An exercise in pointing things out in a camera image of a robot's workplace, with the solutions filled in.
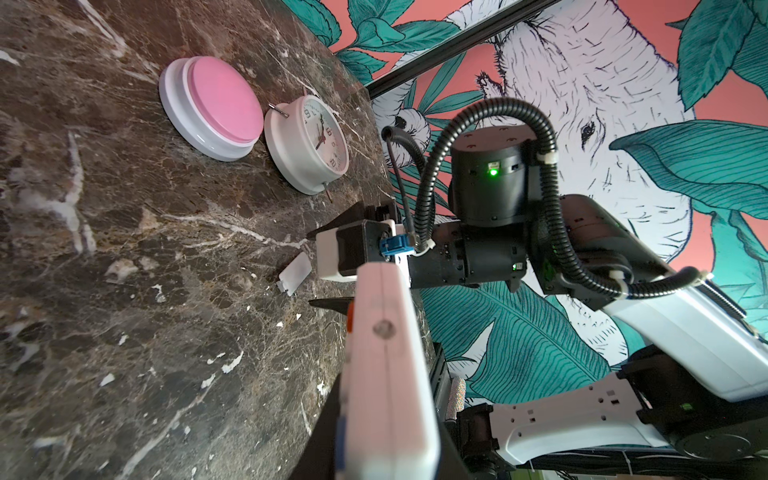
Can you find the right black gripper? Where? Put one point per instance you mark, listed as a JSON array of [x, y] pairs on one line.
[[463, 255]]

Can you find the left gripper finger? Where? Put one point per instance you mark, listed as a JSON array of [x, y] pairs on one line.
[[317, 462]]

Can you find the grey remote battery cover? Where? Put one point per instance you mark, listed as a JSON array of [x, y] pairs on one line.
[[294, 274]]

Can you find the white remote control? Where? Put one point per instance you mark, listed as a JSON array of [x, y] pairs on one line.
[[387, 428]]

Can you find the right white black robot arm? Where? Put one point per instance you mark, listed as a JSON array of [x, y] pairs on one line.
[[489, 208]]

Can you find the white round alarm clock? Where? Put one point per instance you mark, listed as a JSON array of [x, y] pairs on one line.
[[306, 144]]

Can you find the glittery silver microphone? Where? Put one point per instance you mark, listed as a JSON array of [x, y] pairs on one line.
[[456, 399]]

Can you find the pink push button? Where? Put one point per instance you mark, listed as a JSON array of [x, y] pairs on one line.
[[212, 106]]

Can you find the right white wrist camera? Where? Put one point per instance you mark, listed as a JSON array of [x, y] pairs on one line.
[[340, 251]]

